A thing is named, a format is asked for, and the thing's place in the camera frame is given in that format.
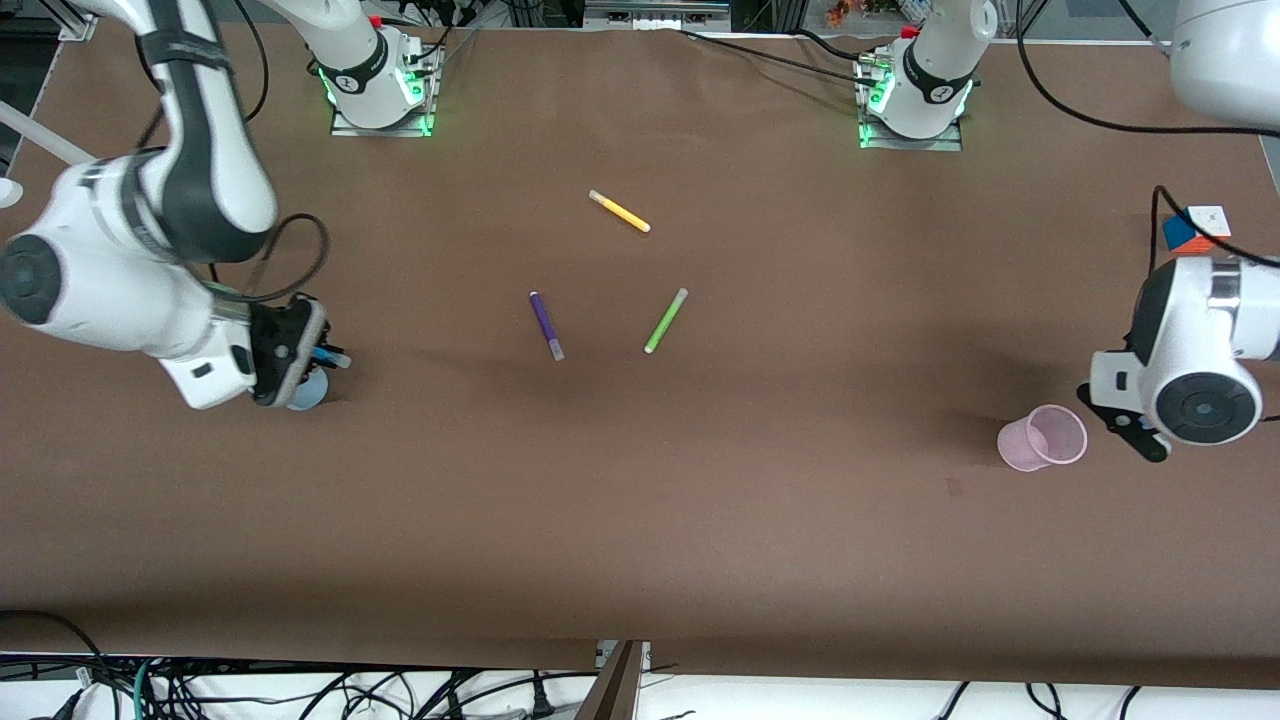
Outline brown table cover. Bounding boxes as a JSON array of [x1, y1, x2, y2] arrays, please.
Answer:
[[0, 20, 1280, 691]]

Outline black looping floor cable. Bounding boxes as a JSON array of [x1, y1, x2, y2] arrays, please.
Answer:
[[0, 610, 103, 701]]

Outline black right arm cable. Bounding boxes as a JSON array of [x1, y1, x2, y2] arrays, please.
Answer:
[[140, 0, 332, 304]]

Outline long black table cable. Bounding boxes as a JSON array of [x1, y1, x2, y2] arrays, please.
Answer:
[[680, 28, 873, 83]]

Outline yellow marker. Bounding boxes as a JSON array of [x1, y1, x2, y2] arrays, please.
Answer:
[[588, 189, 652, 234]]

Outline green marker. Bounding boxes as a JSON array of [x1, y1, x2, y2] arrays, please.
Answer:
[[643, 288, 690, 355]]

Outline grey metal post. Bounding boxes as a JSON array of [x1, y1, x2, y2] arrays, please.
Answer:
[[575, 640, 651, 720]]

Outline short black table cable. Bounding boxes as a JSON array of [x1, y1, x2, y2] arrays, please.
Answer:
[[795, 28, 901, 63]]

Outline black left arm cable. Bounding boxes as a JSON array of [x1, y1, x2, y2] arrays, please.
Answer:
[[1017, 0, 1280, 267]]

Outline light blue plastic cup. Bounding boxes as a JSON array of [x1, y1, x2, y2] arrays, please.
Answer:
[[286, 370, 330, 412]]

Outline aluminium corner profile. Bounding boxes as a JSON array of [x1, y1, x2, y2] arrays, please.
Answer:
[[55, 0, 101, 43]]

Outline colourful puzzle cube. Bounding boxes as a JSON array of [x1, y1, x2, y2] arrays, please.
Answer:
[[1162, 204, 1232, 254]]

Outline white desk lamp stand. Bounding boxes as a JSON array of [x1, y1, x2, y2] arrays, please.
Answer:
[[0, 100, 98, 167]]

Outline aluminium frame bar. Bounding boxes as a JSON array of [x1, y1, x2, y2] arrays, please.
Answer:
[[585, 0, 732, 32]]

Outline purple marker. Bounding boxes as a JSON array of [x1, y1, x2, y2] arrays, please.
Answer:
[[529, 291, 566, 362]]

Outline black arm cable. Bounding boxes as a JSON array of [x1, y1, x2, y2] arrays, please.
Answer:
[[1017, 0, 1280, 267], [140, 0, 332, 304]]

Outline light pink plastic cup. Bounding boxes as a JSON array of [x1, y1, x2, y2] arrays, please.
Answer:
[[997, 404, 1089, 473]]

